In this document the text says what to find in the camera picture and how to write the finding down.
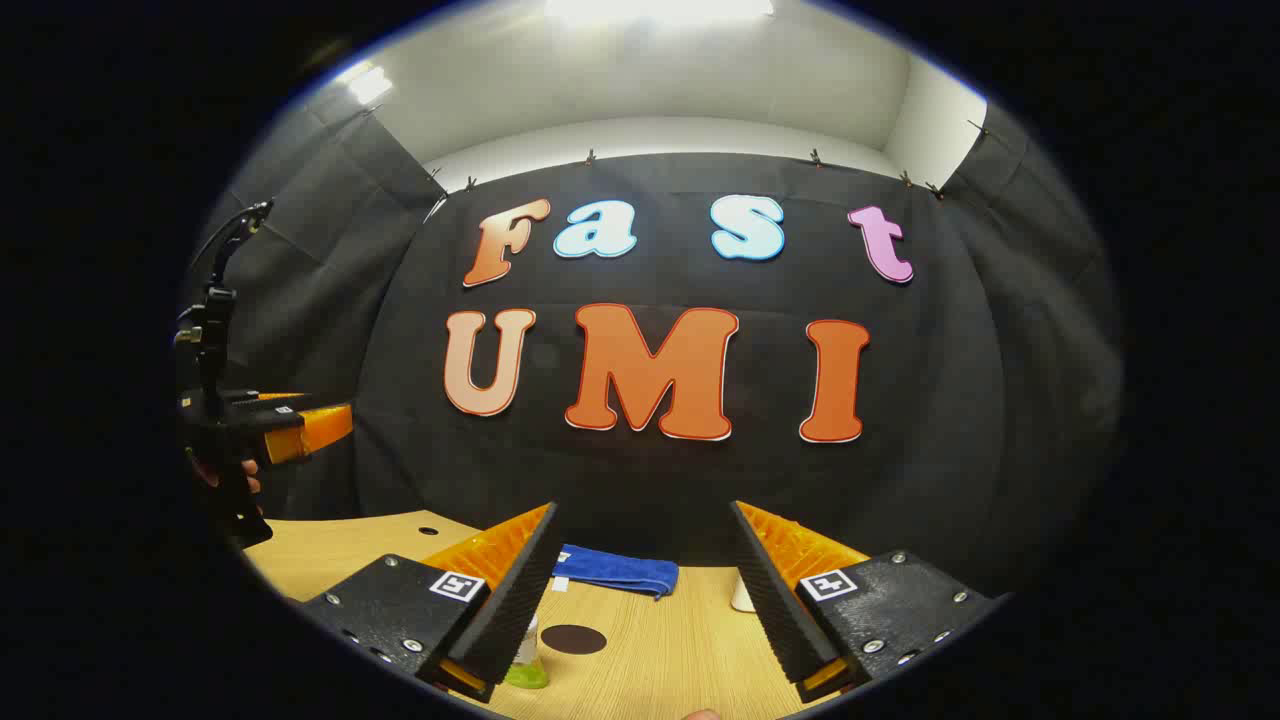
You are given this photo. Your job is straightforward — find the dark round coaster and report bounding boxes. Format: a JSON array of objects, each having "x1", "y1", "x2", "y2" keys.
[{"x1": 541, "y1": 624, "x2": 608, "y2": 656}]

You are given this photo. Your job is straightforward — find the ceiling light panel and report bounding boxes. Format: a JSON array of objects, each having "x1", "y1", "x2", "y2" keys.
[
  {"x1": 345, "y1": 65, "x2": 396, "y2": 106},
  {"x1": 545, "y1": 0, "x2": 776, "y2": 26}
]

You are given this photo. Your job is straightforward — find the blue folded towel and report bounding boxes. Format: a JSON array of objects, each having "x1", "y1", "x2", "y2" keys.
[{"x1": 552, "y1": 544, "x2": 681, "y2": 599}]

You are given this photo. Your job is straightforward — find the white green water bottle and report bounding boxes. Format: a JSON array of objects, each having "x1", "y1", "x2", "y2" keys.
[{"x1": 503, "y1": 615, "x2": 549, "y2": 689}]

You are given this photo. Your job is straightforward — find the black backdrop cloth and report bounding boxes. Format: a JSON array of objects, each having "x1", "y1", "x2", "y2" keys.
[{"x1": 185, "y1": 100, "x2": 1126, "y2": 601}]

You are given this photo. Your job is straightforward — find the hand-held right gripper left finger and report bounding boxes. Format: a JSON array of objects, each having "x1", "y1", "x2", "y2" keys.
[{"x1": 300, "y1": 502, "x2": 559, "y2": 704}]

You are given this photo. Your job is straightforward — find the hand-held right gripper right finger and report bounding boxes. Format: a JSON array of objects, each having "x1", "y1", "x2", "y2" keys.
[{"x1": 730, "y1": 500, "x2": 1006, "y2": 704}]

